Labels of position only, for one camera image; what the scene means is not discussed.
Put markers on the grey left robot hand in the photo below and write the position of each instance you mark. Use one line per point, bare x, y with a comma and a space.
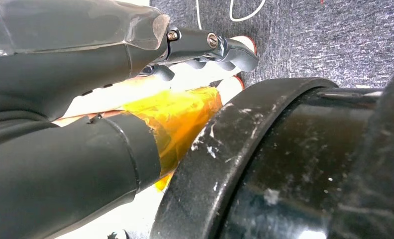
52, 66

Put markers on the white shoe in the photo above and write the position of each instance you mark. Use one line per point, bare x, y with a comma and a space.
230, 89

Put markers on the black round base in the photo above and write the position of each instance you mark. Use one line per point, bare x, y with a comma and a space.
282, 165

